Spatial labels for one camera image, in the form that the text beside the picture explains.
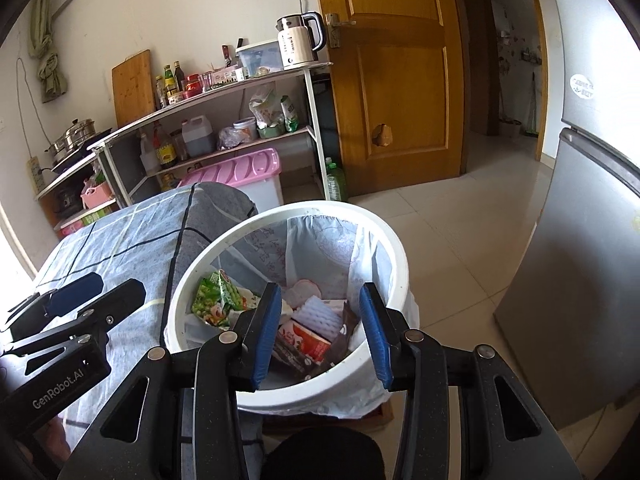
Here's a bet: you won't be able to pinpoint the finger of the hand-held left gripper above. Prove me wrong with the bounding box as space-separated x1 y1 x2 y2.
7 272 104 333
2 278 147 361

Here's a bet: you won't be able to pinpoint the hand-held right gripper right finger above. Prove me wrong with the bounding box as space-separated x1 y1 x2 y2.
359 282 583 480

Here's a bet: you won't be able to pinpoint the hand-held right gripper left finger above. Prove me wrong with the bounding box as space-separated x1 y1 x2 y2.
57 282 283 480

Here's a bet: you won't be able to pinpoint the small brown wrapper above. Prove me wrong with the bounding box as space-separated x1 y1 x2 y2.
325 305 361 366

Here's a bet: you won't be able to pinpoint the red and white carton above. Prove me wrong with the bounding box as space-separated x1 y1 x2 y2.
277 320 333 366

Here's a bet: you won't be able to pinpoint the green snack bag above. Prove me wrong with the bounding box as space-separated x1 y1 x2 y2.
192 270 261 328

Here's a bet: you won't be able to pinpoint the white round bin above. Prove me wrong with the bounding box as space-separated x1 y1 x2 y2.
165 201 420 418

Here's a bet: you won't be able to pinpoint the person's left hand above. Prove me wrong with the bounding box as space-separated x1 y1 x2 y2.
32 410 76 461

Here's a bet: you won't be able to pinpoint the red and green cardboard box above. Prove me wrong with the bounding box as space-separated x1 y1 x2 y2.
54 203 118 238

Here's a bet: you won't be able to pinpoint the low white shelf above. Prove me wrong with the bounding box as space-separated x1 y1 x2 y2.
36 152 121 231

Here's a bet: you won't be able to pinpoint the black appliance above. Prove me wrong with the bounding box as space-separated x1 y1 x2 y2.
52 187 83 213

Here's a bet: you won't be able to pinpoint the clear plastic bin liner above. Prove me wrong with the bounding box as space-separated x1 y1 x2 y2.
182 212 421 418

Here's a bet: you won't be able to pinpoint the pink plastic basket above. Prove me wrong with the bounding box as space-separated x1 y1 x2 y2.
80 180 115 209

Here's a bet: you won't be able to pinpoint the white power strip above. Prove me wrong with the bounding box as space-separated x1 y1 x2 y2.
27 157 43 196

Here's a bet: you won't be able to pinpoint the black induction cooker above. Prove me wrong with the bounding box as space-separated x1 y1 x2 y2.
50 130 113 171

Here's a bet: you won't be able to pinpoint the white metal shelf rack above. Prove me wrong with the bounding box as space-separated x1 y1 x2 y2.
87 61 333 206

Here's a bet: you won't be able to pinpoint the clear plastic bottle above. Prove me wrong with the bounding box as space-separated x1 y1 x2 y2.
139 132 161 176

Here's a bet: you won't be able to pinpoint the green plastic bottle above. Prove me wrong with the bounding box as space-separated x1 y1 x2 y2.
325 157 348 203

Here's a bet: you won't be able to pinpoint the stainless steel steamer pot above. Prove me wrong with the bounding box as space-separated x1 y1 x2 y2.
47 119 98 158

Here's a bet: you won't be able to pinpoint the soy sauce bottle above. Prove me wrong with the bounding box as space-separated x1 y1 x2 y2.
152 121 178 170

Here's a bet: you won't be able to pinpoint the pink lid storage box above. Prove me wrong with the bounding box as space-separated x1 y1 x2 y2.
176 148 283 208

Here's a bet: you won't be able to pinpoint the translucent jerry can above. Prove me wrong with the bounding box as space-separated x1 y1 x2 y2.
181 115 215 157

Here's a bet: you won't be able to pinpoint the knotted clear plastic bag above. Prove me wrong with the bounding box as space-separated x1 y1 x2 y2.
217 126 248 150

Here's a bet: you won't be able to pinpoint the white plastic tub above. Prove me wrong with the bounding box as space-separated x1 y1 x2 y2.
232 116 258 143

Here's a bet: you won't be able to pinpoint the wooden cutting board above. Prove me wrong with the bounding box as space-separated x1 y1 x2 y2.
111 49 157 128

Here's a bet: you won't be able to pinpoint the grey refrigerator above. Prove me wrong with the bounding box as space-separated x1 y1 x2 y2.
492 0 640 431

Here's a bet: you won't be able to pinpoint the hanging grey-green cloth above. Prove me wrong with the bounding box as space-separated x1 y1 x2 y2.
27 0 68 103

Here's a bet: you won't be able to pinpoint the green and white packet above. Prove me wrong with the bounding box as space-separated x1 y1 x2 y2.
280 95 301 133

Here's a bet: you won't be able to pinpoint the white plastic bag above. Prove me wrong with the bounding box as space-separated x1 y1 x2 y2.
248 85 278 128

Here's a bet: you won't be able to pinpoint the wooden door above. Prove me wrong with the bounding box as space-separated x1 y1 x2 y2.
310 0 466 198

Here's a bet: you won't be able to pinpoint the clear plastic storage box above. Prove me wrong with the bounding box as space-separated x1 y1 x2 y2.
235 40 287 78

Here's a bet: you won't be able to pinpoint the white electric kettle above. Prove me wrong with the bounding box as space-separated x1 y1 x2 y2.
276 11 326 71

